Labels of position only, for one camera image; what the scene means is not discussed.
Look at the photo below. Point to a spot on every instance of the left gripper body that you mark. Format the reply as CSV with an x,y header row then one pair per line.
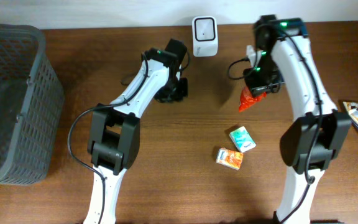
x,y
173,92

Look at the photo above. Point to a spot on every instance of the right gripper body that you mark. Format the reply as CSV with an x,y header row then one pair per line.
x,y
260,90

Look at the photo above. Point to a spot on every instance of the red snack bag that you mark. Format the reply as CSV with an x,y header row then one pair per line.
x,y
247,100

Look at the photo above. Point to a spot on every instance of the green tissue pack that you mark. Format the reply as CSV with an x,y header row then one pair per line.
x,y
242,139

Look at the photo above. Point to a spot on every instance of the orange tissue pack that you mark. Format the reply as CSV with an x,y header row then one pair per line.
x,y
229,158

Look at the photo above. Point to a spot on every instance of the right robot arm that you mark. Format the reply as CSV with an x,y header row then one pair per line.
x,y
281,56

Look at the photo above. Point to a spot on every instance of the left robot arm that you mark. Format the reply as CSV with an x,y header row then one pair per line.
x,y
114,137

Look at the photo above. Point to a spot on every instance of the grey plastic mesh basket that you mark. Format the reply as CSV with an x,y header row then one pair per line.
x,y
31,103

